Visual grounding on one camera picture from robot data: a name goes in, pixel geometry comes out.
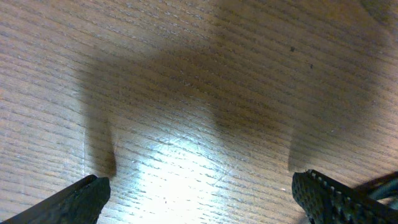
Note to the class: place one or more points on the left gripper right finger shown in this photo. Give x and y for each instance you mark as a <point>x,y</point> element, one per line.
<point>327,201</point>

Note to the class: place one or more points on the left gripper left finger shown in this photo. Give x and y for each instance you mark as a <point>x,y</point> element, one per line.
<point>81,202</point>

